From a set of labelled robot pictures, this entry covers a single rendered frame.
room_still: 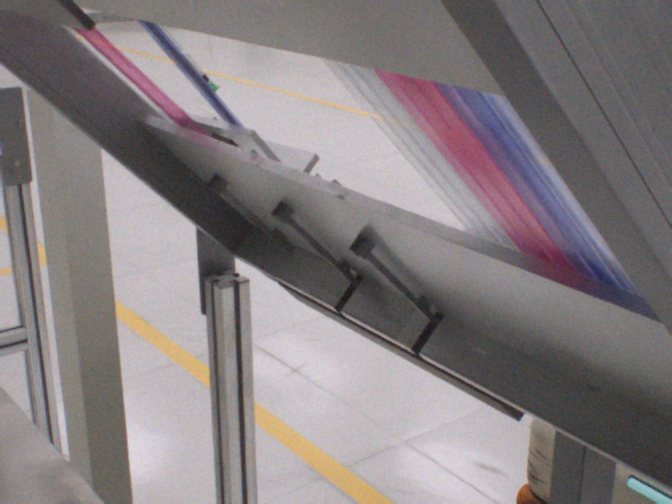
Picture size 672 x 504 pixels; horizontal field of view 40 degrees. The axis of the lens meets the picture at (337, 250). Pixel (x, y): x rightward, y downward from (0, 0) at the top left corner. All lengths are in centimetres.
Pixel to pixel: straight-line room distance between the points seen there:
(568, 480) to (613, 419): 55
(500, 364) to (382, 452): 119
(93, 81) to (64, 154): 24
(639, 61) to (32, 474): 63
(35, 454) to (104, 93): 34
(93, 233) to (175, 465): 83
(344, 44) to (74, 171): 77
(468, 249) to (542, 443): 101
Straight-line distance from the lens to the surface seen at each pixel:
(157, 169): 96
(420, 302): 79
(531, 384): 74
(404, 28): 37
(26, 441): 85
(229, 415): 114
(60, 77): 91
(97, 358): 125
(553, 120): 26
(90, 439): 129
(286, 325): 248
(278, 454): 194
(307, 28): 43
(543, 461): 159
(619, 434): 70
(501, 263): 56
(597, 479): 125
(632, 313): 51
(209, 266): 110
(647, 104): 28
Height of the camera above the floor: 105
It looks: 21 degrees down
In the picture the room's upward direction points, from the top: straight up
